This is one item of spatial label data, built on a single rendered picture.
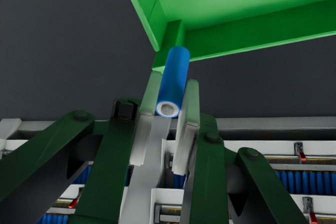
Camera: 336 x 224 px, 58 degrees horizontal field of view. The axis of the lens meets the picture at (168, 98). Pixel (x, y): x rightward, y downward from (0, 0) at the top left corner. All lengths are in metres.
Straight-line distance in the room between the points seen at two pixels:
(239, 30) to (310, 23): 0.06
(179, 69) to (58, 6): 0.80
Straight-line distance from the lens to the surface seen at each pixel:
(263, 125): 1.14
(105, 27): 0.98
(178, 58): 0.24
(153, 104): 0.15
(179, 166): 0.15
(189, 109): 0.16
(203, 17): 0.33
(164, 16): 0.33
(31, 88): 1.31
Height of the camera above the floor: 0.76
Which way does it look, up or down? 43 degrees down
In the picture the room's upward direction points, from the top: 168 degrees counter-clockwise
